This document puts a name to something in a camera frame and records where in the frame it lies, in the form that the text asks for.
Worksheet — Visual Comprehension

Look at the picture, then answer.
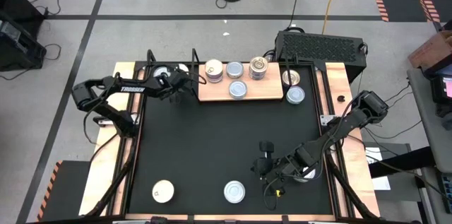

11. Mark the brown cardboard box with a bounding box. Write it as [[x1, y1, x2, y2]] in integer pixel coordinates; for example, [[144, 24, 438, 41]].
[[408, 29, 452, 69]]

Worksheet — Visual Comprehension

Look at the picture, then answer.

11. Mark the green label tuna can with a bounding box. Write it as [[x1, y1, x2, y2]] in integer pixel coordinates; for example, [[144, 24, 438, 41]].
[[228, 80, 248, 100], [223, 180, 246, 204], [225, 61, 245, 79]]

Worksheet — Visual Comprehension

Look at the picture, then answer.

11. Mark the cream lid seafood can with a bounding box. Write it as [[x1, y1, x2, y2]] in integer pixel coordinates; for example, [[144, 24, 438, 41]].
[[152, 179, 175, 204]]

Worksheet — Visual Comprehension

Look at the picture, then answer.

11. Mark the white paper sheet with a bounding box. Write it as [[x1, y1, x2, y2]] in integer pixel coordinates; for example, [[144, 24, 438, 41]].
[[365, 146, 392, 191]]

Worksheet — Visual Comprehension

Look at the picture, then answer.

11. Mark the black power strip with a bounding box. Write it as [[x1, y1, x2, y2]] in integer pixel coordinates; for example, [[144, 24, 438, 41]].
[[436, 171, 452, 214]]

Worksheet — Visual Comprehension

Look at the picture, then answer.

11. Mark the yellow hanging cable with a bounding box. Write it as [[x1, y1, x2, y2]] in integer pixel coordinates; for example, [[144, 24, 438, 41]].
[[321, 0, 345, 36]]

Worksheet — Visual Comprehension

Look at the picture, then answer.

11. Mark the grey side table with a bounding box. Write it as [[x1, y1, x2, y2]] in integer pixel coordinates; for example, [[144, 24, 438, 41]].
[[405, 67, 452, 174]]

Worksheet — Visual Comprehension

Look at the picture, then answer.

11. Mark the black cable with yellow tag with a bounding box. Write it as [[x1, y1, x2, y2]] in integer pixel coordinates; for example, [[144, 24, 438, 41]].
[[261, 176, 289, 211]]

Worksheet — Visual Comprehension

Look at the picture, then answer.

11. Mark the tablet with pink screen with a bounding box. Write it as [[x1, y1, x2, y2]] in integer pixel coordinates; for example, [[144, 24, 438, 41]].
[[429, 73, 452, 105]]

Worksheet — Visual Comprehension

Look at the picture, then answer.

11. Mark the black table mat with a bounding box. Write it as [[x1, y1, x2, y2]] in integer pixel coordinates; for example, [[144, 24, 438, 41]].
[[127, 61, 335, 216]]

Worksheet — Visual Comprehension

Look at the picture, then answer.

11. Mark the black aluminium rig frame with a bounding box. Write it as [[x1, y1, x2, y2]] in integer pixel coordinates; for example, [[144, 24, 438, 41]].
[[79, 49, 382, 224]]

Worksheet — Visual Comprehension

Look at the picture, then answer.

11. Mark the silver metal bracket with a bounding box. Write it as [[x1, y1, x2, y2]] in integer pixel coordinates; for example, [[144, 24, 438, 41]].
[[92, 114, 116, 128], [319, 114, 336, 126]]

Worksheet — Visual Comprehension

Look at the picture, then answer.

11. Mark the black flat bar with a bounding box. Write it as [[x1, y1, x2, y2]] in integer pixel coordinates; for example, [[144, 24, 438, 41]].
[[369, 145, 437, 179]]

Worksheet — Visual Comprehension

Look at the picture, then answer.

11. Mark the black equipment case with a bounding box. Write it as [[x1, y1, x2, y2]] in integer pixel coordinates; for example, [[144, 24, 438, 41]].
[[0, 11, 47, 72]]

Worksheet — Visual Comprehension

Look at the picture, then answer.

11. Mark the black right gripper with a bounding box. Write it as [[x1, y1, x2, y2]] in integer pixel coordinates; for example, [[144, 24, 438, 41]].
[[252, 155, 299, 184]]

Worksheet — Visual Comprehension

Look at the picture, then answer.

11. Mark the black crate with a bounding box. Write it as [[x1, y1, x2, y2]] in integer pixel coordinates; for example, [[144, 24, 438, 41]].
[[0, 0, 46, 37]]

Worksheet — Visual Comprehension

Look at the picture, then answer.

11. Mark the wooden shelf with black frames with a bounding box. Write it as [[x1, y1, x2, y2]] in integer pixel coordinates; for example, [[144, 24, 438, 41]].
[[190, 48, 294, 103]]

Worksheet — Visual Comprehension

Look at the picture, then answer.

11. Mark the black computer tower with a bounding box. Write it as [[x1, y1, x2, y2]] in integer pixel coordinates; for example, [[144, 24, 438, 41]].
[[274, 30, 368, 83]]

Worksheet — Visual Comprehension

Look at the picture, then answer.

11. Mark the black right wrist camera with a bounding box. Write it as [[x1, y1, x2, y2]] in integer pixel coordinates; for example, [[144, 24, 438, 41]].
[[258, 140, 276, 155]]

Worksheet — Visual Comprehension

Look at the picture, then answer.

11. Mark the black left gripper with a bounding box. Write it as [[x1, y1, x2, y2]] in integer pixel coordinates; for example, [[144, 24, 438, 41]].
[[154, 71, 194, 106]]

